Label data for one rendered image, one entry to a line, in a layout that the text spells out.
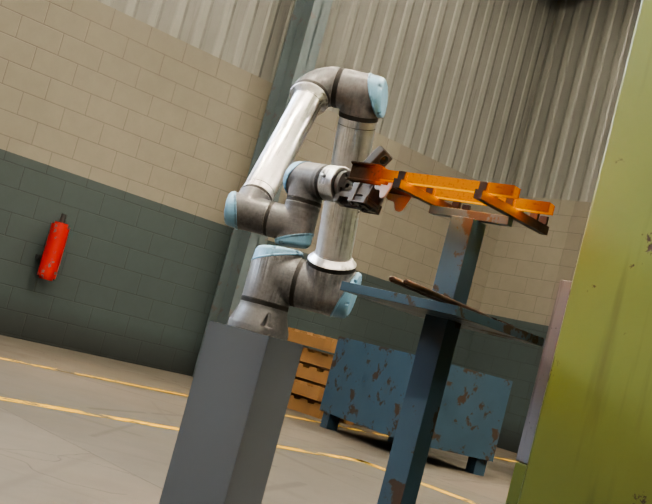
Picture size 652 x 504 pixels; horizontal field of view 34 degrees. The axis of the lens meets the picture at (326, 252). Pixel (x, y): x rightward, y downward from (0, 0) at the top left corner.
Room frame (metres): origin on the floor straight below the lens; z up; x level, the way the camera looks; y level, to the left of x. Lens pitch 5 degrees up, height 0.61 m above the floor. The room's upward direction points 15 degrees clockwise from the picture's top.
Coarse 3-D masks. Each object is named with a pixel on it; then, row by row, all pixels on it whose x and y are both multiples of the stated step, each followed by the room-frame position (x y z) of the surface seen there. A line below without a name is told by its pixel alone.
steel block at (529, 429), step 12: (564, 288) 2.57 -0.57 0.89; (564, 300) 2.57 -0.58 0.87; (552, 312) 2.59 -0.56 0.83; (564, 312) 2.56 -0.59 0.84; (552, 324) 2.58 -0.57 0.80; (552, 336) 2.57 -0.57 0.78; (552, 348) 2.57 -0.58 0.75; (540, 360) 2.59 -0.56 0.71; (552, 360) 2.56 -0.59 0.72; (540, 372) 2.58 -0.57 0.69; (540, 384) 2.57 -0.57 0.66; (540, 396) 2.57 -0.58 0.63; (528, 408) 2.59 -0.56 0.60; (540, 408) 2.56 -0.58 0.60; (528, 420) 2.58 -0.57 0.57; (528, 432) 2.58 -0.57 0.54; (528, 444) 2.57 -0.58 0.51; (528, 456) 2.56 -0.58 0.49
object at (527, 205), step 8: (392, 192) 2.54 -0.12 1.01; (400, 192) 2.51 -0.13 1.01; (440, 192) 2.44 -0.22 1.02; (448, 192) 2.43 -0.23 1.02; (456, 192) 2.42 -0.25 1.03; (464, 192) 2.41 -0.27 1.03; (456, 200) 2.44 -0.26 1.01; (464, 200) 2.41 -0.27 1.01; (472, 200) 2.39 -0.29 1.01; (504, 200) 2.34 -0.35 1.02; (520, 200) 2.32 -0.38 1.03; (528, 200) 2.31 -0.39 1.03; (536, 200) 2.30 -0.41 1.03; (520, 208) 2.32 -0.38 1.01; (528, 208) 2.31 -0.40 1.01; (536, 208) 2.29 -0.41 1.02; (544, 208) 2.28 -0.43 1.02; (552, 208) 2.29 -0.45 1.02
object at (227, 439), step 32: (224, 352) 3.24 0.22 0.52; (256, 352) 3.19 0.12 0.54; (288, 352) 3.30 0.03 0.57; (192, 384) 3.28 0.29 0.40; (224, 384) 3.23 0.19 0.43; (256, 384) 3.18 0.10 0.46; (288, 384) 3.35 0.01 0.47; (192, 416) 3.27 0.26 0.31; (224, 416) 3.22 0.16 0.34; (256, 416) 3.22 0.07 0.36; (192, 448) 3.25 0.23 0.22; (224, 448) 3.20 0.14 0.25; (256, 448) 3.27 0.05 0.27; (192, 480) 3.24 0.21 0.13; (224, 480) 3.19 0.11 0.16; (256, 480) 3.31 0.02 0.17
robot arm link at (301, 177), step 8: (288, 168) 2.70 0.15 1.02; (296, 168) 2.69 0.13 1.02; (304, 168) 2.67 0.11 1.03; (312, 168) 2.66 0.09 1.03; (320, 168) 2.64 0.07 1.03; (288, 176) 2.69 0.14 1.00; (296, 176) 2.68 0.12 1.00; (304, 176) 2.66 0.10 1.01; (312, 176) 2.64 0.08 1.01; (288, 184) 2.70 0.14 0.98; (296, 184) 2.67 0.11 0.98; (304, 184) 2.66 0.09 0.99; (312, 184) 2.64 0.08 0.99; (288, 192) 2.70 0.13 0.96; (296, 192) 2.67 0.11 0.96; (304, 192) 2.66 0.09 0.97; (312, 192) 2.66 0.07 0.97; (312, 200) 2.67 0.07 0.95; (320, 200) 2.69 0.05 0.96
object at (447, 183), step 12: (360, 168) 2.46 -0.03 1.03; (372, 168) 2.44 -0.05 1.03; (384, 168) 2.42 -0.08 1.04; (360, 180) 2.45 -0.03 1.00; (372, 180) 2.43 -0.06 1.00; (384, 180) 2.43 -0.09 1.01; (408, 180) 2.36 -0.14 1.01; (420, 180) 2.34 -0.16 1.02; (432, 180) 2.32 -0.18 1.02; (444, 180) 2.30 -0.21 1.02; (456, 180) 2.28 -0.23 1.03; (468, 180) 2.26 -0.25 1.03; (468, 192) 2.29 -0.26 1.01; (492, 192) 2.22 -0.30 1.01; (504, 192) 2.20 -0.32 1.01; (516, 192) 2.20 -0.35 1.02
